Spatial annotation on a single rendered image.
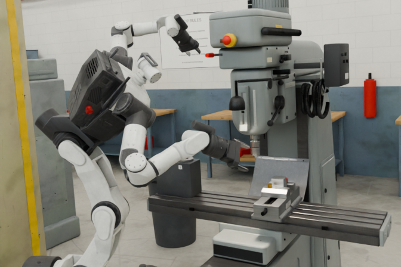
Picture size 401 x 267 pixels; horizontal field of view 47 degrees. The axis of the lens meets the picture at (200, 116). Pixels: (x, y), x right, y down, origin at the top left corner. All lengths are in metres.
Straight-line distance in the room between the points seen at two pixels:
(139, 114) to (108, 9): 6.57
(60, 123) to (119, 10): 6.13
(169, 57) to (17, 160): 4.61
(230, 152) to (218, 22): 0.59
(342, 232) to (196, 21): 5.55
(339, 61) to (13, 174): 2.21
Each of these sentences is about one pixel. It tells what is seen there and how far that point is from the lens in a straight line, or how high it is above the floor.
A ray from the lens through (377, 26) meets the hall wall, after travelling 6.34.
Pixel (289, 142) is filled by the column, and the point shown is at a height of 1.19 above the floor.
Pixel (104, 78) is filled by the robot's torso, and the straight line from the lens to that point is 1.93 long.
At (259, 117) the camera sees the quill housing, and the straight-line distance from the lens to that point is 2.16.
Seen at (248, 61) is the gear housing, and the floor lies 1.66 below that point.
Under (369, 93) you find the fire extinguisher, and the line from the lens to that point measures 6.22.
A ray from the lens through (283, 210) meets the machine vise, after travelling 2.16.
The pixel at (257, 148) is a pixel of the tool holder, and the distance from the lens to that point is 2.27.
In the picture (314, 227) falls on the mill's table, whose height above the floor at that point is 0.91.
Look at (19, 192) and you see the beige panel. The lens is 3.39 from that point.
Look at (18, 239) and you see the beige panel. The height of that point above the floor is 0.53.
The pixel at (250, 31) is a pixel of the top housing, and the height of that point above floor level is 1.79.
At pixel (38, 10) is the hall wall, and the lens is 9.61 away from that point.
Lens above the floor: 1.69
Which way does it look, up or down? 7 degrees down
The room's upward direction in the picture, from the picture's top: 3 degrees counter-clockwise
